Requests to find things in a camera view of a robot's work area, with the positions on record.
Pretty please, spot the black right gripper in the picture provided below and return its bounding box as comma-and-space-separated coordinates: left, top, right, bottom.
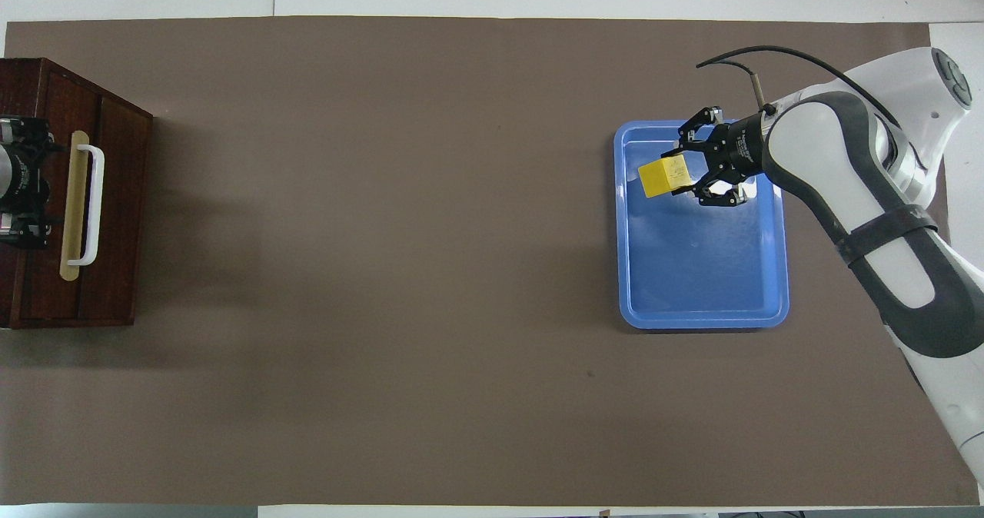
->
661, 106, 770, 208

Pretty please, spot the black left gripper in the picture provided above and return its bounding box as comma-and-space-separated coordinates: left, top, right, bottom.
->
0, 117, 66, 250

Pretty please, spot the tan handle backplate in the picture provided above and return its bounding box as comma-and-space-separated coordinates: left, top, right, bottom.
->
60, 130, 91, 282

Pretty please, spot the yellow cube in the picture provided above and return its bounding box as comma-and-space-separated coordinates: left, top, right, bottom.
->
638, 156, 696, 199

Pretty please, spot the white drawer handle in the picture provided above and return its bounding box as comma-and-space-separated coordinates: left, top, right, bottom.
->
68, 144, 105, 267

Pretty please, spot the blue plastic tray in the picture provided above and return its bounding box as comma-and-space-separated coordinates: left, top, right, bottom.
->
613, 119, 790, 330

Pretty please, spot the dark wooden cabinet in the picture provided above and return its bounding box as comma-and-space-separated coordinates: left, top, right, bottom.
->
0, 57, 153, 330

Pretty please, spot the brown table mat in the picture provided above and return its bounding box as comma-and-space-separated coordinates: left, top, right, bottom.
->
0, 16, 981, 507

